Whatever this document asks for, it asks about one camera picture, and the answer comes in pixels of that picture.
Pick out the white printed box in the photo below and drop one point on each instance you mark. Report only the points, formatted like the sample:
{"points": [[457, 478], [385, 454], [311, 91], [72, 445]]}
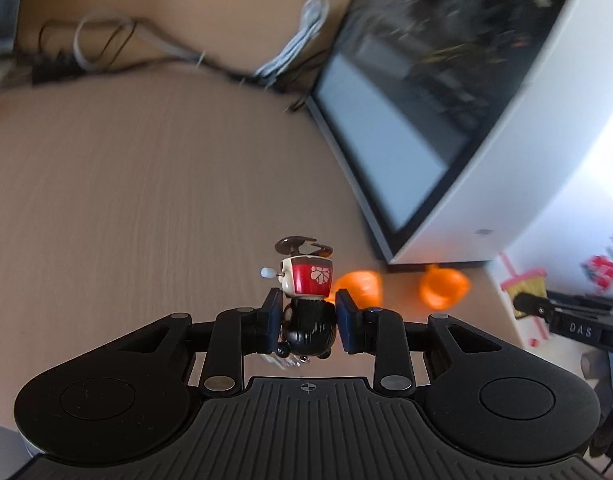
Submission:
{"points": [[561, 280]]}

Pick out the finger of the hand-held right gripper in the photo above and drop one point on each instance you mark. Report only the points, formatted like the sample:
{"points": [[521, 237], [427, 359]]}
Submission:
{"points": [[536, 305]]}

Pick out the wind-up doll toy red dress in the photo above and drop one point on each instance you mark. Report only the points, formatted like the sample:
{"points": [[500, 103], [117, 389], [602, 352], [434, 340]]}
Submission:
{"points": [[311, 280]]}

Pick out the person's right hand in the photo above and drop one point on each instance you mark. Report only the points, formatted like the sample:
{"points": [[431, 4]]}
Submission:
{"points": [[593, 366]]}

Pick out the white desk cabinet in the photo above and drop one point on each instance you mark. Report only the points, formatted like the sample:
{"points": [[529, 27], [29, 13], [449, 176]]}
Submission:
{"points": [[4, 452]]}

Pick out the black power adapter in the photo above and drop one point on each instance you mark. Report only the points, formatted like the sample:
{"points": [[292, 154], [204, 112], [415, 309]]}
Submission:
{"points": [[56, 69]]}

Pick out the orange plastic capsule half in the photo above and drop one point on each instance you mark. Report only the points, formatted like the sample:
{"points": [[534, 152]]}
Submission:
{"points": [[360, 286], [444, 287]]}

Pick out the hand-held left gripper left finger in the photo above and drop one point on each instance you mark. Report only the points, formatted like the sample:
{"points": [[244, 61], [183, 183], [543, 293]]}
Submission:
{"points": [[274, 321]]}

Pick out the white computer case glass panel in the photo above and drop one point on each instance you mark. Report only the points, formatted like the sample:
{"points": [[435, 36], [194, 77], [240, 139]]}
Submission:
{"points": [[561, 135]]}

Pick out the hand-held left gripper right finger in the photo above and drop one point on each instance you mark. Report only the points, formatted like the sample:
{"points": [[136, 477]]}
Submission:
{"points": [[345, 322]]}

